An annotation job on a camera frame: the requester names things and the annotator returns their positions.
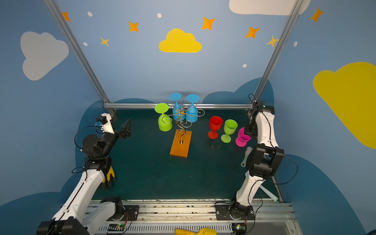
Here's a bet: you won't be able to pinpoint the pink wine glass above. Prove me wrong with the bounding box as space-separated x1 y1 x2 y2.
236 127 252 147

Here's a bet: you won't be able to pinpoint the green wine glass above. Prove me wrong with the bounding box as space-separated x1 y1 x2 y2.
154 103 172 132
221 119 238 144

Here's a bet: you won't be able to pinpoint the red wine glass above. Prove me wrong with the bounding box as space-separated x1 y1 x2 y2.
208 116 223 139

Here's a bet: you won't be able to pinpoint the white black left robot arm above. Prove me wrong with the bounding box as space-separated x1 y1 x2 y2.
36 113 132 235

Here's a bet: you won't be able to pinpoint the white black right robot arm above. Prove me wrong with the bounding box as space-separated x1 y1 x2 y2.
229 100 285 220

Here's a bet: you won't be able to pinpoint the left blue wine glass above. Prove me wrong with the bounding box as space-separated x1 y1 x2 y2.
169 93 186 121

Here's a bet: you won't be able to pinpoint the blue wine glass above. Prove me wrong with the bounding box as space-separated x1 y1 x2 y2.
169 93 186 121
186 94 200 123

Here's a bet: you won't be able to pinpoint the orange wooden rack base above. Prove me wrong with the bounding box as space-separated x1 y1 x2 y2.
170 129 192 158

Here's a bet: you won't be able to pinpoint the right blue wine glass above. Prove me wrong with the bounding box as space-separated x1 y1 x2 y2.
186 94 200 123

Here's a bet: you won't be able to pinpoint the white dish brush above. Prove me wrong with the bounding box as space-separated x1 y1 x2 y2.
240 146 253 167

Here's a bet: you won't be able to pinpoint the yellow black work glove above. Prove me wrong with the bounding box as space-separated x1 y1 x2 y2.
101 166 116 189

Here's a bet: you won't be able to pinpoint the light blue scoop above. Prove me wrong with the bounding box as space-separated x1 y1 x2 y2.
259 185 279 202

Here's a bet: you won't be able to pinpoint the aluminium front base rails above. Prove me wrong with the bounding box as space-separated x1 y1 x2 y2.
95 198 303 235

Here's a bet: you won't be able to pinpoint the yellow tool at front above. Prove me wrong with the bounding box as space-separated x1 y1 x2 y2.
175 227 217 235

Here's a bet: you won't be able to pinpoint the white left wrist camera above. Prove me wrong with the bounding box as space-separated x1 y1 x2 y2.
96 113 115 134

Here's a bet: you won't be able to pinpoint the aluminium back frame rail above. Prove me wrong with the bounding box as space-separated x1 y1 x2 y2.
103 102 256 110

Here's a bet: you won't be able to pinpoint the gold wire glass rack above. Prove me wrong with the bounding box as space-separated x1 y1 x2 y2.
169 96 205 133

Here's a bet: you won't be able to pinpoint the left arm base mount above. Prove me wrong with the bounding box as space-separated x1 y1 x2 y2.
100 197 140 221

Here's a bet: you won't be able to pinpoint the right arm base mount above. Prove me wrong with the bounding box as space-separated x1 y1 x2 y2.
214 200 255 221

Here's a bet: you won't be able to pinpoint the aluminium left corner post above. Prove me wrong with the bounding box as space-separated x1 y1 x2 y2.
44 0 110 104

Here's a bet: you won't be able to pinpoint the aluminium corner post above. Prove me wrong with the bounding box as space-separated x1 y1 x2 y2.
44 0 110 104
250 0 305 103

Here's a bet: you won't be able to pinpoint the aluminium right corner post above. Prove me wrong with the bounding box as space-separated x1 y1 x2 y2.
250 0 305 103

